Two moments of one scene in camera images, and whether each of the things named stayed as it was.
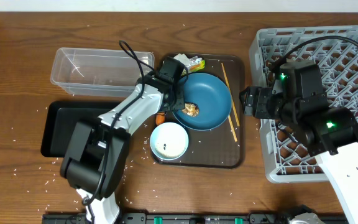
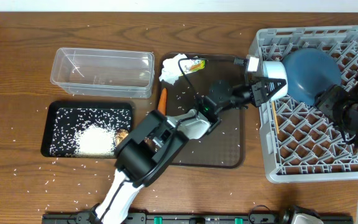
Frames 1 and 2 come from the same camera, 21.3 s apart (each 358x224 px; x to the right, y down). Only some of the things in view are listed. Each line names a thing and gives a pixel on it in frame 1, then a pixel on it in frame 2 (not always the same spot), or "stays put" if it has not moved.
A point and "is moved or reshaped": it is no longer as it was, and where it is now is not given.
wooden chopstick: [230, 96] → [277, 124]
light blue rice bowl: [169, 140] is moved or reshaped
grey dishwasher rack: [346, 76] stays put
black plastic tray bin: [58, 119] stays put
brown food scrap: [191, 109] is moved or reshaped
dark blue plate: [214, 98] → [310, 71]
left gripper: [176, 101] → [257, 94]
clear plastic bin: [97, 71] stays put
